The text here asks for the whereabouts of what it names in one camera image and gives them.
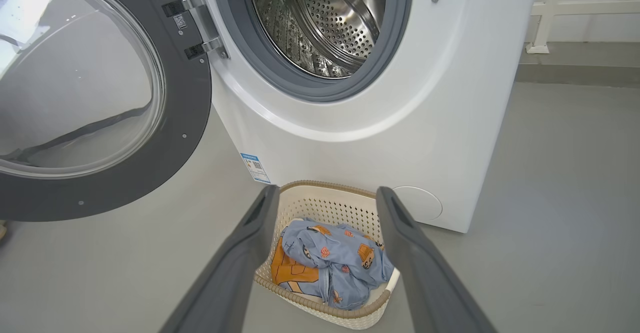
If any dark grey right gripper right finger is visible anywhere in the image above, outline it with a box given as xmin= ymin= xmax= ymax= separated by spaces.
xmin=376 ymin=186 xmax=497 ymax=333

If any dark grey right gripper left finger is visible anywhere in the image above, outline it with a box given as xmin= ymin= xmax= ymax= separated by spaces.
xmin=160 ymin=184 xmax=281 ymax=333

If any orange and blue cartoon garment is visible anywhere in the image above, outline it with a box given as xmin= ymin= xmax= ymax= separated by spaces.
xmin=270 ymin=250 xmax=321 ymax=294

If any blue cartoon print garment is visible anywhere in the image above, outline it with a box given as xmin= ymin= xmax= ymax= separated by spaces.
xmin=280 ymin=218 xmax=395 ymax=310

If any black round washer door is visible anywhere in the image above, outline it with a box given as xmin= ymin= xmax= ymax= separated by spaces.
xmin=0 ymin=0 xmax=213 ymax=222

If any white front-load washing machine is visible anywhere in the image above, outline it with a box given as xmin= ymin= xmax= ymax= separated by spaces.
xmin=165 ymin=0 xmax=541 ymax=234

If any chrome door hinge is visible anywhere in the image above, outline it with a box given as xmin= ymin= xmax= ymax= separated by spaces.
xmin=161 ymin=0 xmax=230 ymax=61

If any stainless steel washing machine drum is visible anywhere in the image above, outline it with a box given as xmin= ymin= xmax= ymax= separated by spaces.
xmin=247 ymin=0 xmax=387 ymax=79

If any round filter access cover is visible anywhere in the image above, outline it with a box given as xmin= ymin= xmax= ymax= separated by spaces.
xmin=391 ymin=186 xmax=444 ymax=222

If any blue energy label sticker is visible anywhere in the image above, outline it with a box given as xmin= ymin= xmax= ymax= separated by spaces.
xmin=240 ymin=153 xmax=271 ymax=184

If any cream perforated laundry basket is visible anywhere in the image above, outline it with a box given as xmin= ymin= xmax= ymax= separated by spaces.
xmin=253 ymin=180 xmax=401 ymax=330

